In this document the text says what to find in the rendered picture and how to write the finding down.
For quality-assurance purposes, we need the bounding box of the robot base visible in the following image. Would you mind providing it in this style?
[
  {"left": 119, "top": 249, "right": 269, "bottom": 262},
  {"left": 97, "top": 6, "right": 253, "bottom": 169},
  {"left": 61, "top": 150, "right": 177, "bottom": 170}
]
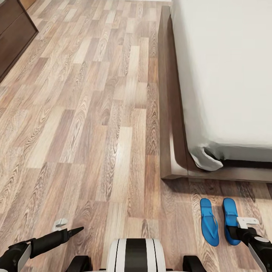
[{"left": 66, "top": 255, "right": 206, "bottom": 272}]

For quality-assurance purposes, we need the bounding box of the sandal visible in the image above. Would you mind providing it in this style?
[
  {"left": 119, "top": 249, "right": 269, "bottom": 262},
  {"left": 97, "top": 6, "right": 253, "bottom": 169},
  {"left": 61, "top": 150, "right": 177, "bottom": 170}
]
[
  {"left": 200, "top": 198, "right": 219, "bottom": 246},
  {"left": 223, "top": 198, "right": 241, "bottom": 245}
]

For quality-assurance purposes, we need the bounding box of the robot trunk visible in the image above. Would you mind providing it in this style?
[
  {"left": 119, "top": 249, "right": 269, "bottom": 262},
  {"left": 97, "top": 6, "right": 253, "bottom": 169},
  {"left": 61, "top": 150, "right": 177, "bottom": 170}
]
[{"left": 106, "top": 238, "right": 166, "bottom": 272}]

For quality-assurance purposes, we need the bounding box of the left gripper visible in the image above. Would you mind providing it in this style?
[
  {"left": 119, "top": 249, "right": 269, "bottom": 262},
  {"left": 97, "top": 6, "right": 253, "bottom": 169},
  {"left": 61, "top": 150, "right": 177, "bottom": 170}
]
[{"left": 44, "top": 227, "right": 84, "bottom": 252}]

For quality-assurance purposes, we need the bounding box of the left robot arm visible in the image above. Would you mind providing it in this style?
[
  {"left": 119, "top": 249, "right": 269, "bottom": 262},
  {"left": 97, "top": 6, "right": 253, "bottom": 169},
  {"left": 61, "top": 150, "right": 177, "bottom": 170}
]
[{"left": 0, "top": 218, "right": 84, "bottom": 272}]

